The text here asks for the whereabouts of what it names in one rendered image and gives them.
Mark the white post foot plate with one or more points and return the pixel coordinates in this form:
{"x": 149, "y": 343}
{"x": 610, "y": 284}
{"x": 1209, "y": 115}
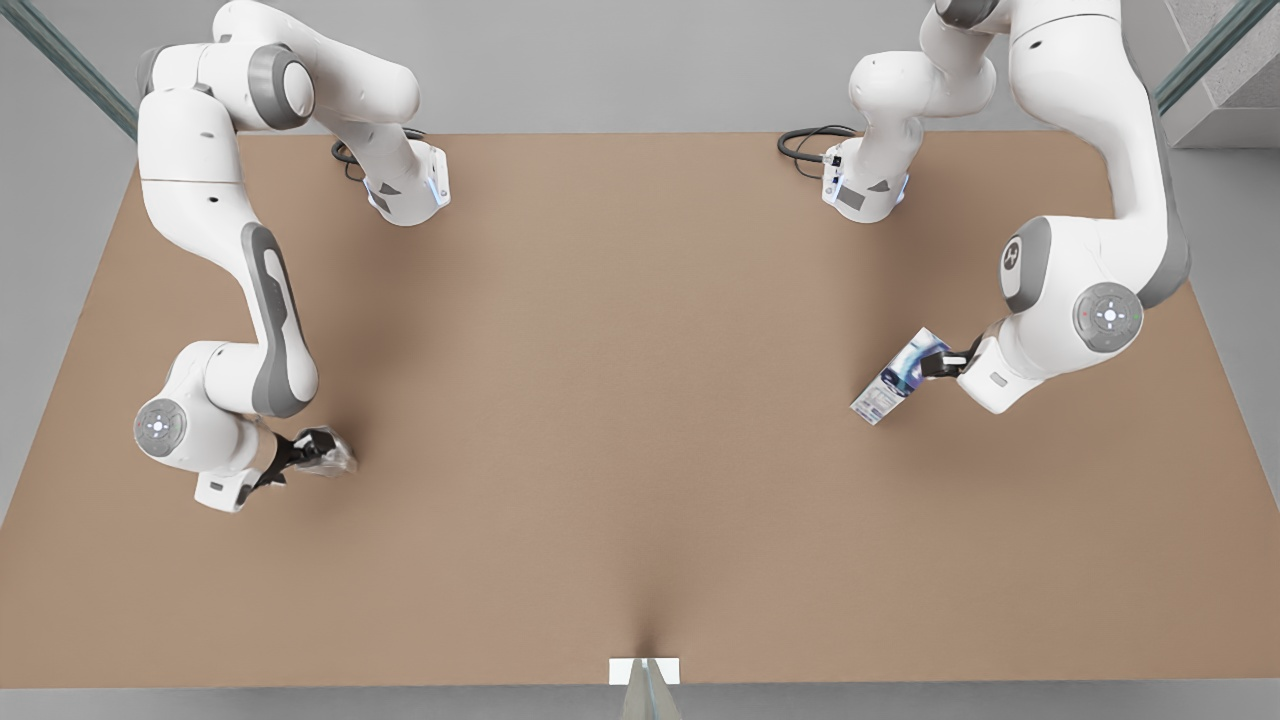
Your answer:
{"x": 620, "y": 672}

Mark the grey concrete block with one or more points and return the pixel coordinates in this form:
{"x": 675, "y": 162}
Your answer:
{"x": 1235, "y": 90}

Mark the silver frame post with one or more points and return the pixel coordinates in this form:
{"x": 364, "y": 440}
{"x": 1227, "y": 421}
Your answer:
{"x": 650, "y": 700}
{"x": 1205, "y": 50}
{"x": 70, "y": 65}

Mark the grey clear packet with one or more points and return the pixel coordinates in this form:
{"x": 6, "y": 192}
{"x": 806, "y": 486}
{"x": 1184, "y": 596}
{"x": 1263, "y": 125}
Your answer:
{"x": 330, "y": 452}

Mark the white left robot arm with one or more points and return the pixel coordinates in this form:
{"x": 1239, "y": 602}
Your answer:
{"x": 1085, "y": 120}

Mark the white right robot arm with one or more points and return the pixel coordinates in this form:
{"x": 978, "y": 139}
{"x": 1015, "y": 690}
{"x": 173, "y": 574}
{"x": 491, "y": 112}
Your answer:
{"x": 190, "y": 200}

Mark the blue and white printed box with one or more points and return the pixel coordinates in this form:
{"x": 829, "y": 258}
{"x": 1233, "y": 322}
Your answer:
{"x": 895, "y": 380}

